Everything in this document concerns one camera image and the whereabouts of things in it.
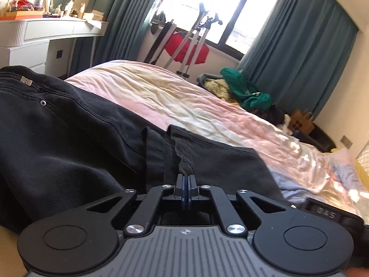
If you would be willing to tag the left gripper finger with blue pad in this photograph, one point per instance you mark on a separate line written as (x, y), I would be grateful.
(201, 196)
(149, 209)

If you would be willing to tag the black denim jeans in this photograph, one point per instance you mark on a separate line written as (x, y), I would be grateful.
(63, 147)

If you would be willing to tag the pink quilted bed cover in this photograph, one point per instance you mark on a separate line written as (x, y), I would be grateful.
(163, 98)

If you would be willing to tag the black leather sofa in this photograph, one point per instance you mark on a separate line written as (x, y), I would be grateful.
(317, 138)

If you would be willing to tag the yellow garment on pile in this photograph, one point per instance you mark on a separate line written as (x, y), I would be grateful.
(220, 89)

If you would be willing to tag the green garment on pile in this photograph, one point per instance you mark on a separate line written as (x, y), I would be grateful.
(248, 96)

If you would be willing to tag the brown paper bag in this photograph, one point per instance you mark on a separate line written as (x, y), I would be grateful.
(302, 121)

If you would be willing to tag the red cloth on rack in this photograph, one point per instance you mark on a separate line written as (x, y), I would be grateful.
(174, 42)

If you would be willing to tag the right teal curtain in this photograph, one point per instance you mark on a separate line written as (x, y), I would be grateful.
(300, 54)

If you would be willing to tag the teal curtain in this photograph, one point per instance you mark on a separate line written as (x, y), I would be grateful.
(127, 22)
(300, 54)

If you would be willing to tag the dark framed window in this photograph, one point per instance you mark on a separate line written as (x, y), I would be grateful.
(240, 21)

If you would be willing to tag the left teal curtain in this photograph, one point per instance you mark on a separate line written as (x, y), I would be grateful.
(127, 22)

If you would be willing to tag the white dressing table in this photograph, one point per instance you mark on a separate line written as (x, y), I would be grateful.
(26, 42)

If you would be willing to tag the orange flat box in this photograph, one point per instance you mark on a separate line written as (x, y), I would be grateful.
(21, 15)

